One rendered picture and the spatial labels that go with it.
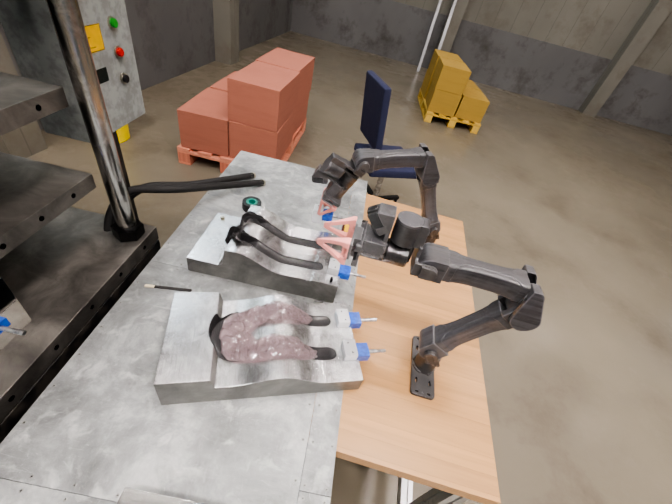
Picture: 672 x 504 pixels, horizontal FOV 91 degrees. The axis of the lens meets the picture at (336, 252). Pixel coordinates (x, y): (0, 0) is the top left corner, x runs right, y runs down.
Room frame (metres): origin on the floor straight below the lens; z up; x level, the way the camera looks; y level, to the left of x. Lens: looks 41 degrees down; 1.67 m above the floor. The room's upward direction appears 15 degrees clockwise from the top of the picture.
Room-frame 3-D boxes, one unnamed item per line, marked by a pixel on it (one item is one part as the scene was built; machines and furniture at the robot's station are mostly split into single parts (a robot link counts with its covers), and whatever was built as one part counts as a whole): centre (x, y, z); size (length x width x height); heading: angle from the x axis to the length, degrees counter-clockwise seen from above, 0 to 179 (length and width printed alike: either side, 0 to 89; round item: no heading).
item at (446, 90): (6.09, -1.19, 0.40); 1.35 x 0.98 x 0.79; 179
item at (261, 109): (3.23, 1.17, 0.41); 1.45 x 0.98 x 0.81; 177
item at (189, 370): (0.49, 0.12, 0.86); 0.50 x 0.26 x 0.11; 110
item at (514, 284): (0.58, -0.34, 1.17); 0.30 x 0.09 x 0.12; 88
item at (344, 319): (0.64, -0.12, 0.86); 0.13 x 0.05 x 0.05; 110
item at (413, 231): (0.58, -0.17, 1.24); 0.12 x 0.09 x 0.12; 88
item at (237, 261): (0.85, 0.22, 0.87); 0.50 x 0.26 x 0.14; 92
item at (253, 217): (0.84, 0.20, 0.92); 0.35 x 0.16 x 0.09; 92
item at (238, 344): (0.50, 0.12, 0.90); 0.26 x 0.18 x 0.08; 110
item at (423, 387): (0.58, -0.35, 0.84); 0.20 x 0.07 x 0.08; 177
